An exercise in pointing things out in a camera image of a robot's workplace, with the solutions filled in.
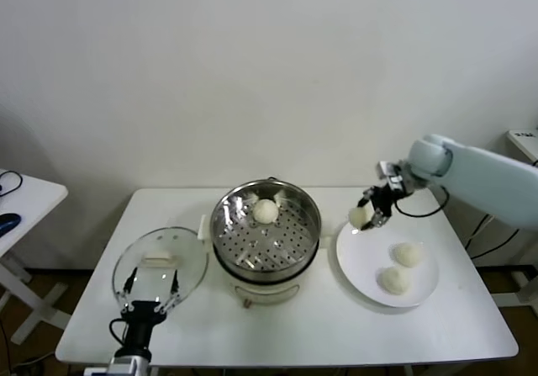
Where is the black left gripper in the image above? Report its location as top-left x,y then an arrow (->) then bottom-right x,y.
119,267 -> 182,352

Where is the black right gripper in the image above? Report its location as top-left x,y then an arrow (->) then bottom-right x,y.
357,183 -> 400,231

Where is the white steamed baozi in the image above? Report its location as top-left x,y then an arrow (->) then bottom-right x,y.
388,242 -> 423,269
375,266 -> 411,297
251,198 -> 280,225
349,206 -> 373,228

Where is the glass lid with cream handle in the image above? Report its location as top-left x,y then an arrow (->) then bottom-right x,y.
111,225 -> 210,310

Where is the stainless steel steamer basket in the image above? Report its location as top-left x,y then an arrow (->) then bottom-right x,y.
197,178 -> 334,283

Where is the white round plate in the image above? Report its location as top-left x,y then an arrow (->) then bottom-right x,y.
335,219 -> 441,309

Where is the white side table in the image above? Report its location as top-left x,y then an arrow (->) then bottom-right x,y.
0,167 -> 70,344

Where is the blue computer mouse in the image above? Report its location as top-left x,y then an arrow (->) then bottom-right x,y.
0,212 -> 22,237

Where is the white desk with label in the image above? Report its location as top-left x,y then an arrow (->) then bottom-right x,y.
491,127 -> 538,310

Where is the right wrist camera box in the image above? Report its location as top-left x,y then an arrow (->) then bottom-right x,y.
376,161 -> 403,184

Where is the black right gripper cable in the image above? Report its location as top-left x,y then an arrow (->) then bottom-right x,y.
393,184 -> 451,219

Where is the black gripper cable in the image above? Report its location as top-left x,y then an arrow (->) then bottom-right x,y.
108,317 -> 132,352
393,184 -> 451,219

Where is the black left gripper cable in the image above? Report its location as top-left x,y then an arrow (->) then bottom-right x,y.
108,317 -> 132,352

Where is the black power adapter cable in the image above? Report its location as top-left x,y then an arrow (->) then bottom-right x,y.
465,214 -> 522,262

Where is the thin black looped cable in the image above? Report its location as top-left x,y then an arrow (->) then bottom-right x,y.
0,169 -> 24,201

